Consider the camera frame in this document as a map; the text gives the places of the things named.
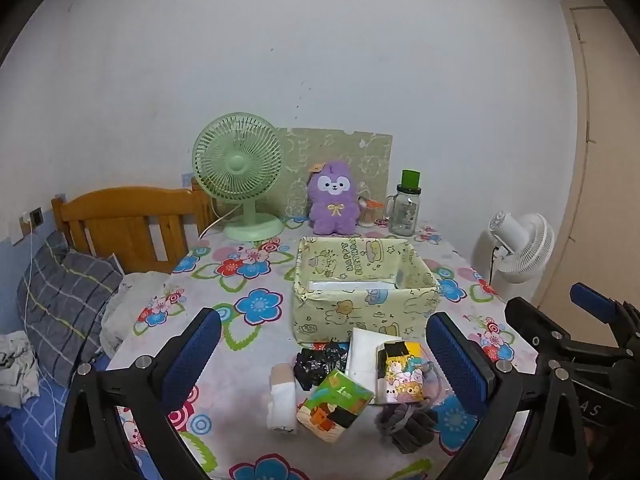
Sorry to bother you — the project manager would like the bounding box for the floral tablecloth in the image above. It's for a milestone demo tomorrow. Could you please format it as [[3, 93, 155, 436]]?
[[97, 212, 543, 480]]

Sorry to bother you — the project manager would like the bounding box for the glass jar mug green lid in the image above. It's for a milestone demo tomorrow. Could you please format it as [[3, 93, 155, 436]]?
[[385, 169, 422, 237]]

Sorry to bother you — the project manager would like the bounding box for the green orange tissue pack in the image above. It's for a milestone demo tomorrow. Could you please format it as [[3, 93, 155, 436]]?
[[296, 369, 375, 445]]

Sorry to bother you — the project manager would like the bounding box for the dark grey fluffy cloth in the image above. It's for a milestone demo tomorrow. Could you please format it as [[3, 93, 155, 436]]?
[[376, 402, 439, 455]]

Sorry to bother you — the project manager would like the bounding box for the beige door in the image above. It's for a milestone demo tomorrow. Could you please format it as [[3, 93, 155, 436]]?
[[530, 0, 640, 351]]

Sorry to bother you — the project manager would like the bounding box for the green cartoon printed board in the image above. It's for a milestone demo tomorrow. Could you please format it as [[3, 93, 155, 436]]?
[[275, 127, 393, 221]]

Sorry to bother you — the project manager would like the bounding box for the white grey crumpled cloth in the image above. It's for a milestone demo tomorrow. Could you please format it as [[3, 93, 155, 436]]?
[[0, 331, 40, 408]]

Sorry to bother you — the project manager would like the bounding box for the wooden bed headboard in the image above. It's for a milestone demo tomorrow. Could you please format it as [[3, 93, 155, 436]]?
[[51, 185, 216, 276]]

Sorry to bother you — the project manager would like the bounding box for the white floor fan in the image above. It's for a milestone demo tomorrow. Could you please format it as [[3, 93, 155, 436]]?
[[472, 210, 556, 306]]

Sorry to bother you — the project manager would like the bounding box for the cotton swab tub orange lid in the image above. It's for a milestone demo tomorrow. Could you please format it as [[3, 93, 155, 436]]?
[[357, 197, 385, 227]]

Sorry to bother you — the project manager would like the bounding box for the blue checked bed sheet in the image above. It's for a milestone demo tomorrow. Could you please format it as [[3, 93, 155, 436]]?
[[0, 375, 71, 480]]

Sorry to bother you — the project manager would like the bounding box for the black plastic bag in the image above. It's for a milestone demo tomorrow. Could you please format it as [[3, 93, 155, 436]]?
[[292, 341, 349, 391]]

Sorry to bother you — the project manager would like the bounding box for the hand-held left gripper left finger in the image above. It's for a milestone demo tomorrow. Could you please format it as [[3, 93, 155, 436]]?
[[55, 306, 223, 480]]

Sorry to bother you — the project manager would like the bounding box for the purple plush toy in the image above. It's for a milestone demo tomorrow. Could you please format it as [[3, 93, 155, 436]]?
[[306, 160, 373, 236]]

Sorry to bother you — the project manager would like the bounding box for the grey plaid pillow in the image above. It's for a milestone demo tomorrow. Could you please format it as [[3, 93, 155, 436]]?
[[16, 232, 125, 388]]

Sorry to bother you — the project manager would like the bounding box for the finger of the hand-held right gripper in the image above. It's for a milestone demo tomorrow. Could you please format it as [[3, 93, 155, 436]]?
[[504, 297, 626, 361], [570, 282, 640, 346]]

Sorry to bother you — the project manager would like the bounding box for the yellow cartoon tissue pack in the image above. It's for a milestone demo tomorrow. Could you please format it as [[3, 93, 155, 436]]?
[[375, 340, 433, 405]]

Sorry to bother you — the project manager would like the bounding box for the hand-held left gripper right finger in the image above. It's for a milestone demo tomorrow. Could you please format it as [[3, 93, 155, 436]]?
[[425, 311, 591, 480]]

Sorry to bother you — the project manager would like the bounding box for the yellow cartoon printed storage box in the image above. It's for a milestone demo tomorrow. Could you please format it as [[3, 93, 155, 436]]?
[[291, 236, 442, 347]]

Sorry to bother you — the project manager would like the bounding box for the green desk fan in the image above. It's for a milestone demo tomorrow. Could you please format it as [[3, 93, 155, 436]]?
[[192, 113, 286, 241]]

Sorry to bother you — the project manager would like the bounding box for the white fan cable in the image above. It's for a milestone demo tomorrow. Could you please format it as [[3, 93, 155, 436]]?
[[199, 205, 237, 240]]

